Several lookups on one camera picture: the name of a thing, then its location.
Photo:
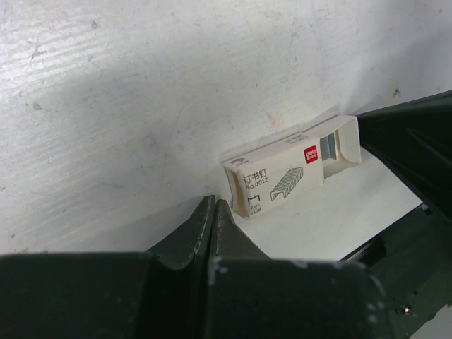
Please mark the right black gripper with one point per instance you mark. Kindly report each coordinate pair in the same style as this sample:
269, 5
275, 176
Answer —
413, 140

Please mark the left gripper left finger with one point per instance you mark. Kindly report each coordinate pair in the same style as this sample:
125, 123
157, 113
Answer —
158, 293

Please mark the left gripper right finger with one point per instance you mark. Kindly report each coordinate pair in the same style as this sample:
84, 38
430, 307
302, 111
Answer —
253, 296

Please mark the white staple box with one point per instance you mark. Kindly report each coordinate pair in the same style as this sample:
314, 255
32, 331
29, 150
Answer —
348, 145

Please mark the staple box with red dot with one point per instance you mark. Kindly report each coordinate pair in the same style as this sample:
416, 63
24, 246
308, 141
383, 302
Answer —
267, 177

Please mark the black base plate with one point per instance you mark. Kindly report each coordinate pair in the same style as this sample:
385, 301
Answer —
412, 260

